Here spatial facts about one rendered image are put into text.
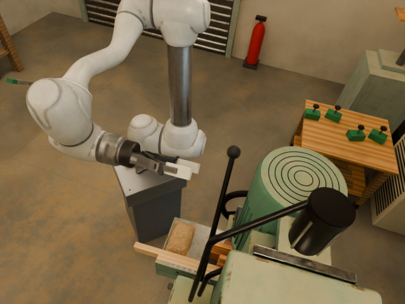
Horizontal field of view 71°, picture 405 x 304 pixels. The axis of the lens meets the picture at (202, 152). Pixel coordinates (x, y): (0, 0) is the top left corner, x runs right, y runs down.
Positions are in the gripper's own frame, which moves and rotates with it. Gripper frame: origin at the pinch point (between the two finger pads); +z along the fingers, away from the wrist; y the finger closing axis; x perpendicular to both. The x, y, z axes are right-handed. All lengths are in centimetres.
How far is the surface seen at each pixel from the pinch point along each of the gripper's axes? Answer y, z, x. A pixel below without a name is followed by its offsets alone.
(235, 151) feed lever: 6.5, 10.4, 8.4
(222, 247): -20.4, 14.1, -26.0
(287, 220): 30.0, 21.3, 0.6
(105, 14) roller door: -295, -206, 130
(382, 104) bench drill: -197, 124, 71
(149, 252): -17.9, -10.2, -34.4
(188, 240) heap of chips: -25.2, 1.5, -29.2
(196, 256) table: -23.5, 6.1, -33.4
